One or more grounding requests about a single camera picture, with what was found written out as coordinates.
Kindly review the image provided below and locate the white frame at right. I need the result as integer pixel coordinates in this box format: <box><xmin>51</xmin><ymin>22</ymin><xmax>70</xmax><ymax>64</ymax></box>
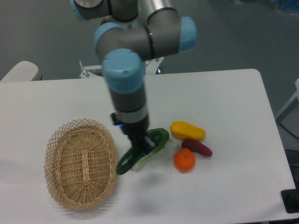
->
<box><xmin>275</xmin><ymin>79</ymin><xmax>299</xmax><ymax>124</ymax></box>

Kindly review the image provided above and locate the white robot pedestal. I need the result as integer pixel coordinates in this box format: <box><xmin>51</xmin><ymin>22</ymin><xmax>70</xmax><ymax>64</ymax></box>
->
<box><xmin>79</xmin><ymin>57</ymin><xmax>164</xmax><ymax>79</ymax></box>

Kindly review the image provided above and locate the orange tangerine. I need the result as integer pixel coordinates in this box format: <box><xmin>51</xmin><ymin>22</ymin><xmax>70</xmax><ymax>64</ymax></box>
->
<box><xmin>173</xmin><ymin>148</ymin><xmax>196</xmax><ymax>173</ymax></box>

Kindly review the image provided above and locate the black device at edge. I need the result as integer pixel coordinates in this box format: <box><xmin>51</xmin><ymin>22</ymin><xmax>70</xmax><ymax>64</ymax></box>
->
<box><xmin>281</xmin><ymin>189</ymin><xmax>299</xmax><ymax>214</ymax></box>

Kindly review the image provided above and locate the green bok choy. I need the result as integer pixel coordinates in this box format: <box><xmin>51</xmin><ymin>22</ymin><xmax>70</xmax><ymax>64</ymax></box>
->
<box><xmin>132</xmin><ymin>128</ymin><xmax>170</xmax><ymax>171</ymax></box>

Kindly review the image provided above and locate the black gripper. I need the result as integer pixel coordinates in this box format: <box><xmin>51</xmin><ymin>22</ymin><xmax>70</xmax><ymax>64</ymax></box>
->
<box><xmin>110</xmin><ymin>112</ymin><xmax>156</xmax><ymax>155</ymax></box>

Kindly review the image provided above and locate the purple sweet potato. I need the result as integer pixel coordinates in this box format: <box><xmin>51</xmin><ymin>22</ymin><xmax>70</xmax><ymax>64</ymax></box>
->
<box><xmin>181</xmin><ymin>139</ymin><xmax>213</xmax><ymax>157</ymax></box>

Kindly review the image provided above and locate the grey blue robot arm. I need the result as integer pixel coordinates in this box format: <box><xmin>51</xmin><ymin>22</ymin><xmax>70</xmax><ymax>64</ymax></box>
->
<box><xmin>71</xmin><ymin>0</ymin><xmax>198</xmax><ymax>154</ymax></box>

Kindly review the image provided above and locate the yellow mango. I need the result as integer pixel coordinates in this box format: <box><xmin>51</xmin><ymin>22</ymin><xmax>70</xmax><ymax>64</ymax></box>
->
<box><xmin>170</xmin><ymin>121</ymin><xmax>206</xmax><ymax>141</ymax></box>

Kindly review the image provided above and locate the dark green cucumber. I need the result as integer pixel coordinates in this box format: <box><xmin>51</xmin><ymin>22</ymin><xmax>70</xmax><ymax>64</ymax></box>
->
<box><xmin>116</xmin><ymin>147</ymin><xmax>146</xmax><ymax>175</ymax></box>

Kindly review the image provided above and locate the woven wicker basket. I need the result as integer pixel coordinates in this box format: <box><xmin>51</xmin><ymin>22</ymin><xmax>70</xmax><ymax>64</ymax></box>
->
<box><xmin>44</xmin><ymin>119</ymin><xmax>118</xmax><ymax>210</ymax></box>

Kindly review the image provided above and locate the white chair corner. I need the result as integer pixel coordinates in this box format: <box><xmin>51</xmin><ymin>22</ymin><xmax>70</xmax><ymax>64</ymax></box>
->
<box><xmin>0</xmin><ymin>61</ymin><xmax>43</xmax><ymax>83</ymax></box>

